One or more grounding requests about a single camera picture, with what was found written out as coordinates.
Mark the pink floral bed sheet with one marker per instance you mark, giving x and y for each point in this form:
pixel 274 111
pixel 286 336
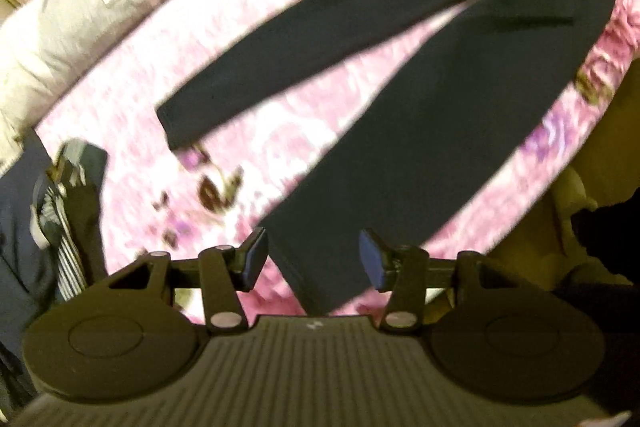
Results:
pixel 210 57

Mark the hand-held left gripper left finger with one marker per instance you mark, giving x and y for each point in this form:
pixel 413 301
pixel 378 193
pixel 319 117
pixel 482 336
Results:
pixel 255 257

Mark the striped dark clothing pile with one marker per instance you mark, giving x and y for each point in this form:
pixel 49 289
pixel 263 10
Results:
pixel 50 227

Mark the dark pants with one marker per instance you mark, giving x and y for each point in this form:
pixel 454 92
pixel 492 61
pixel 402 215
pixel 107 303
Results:
pixel 400 97

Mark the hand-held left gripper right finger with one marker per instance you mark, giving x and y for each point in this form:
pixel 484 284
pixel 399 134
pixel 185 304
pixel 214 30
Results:
pixel 374 260

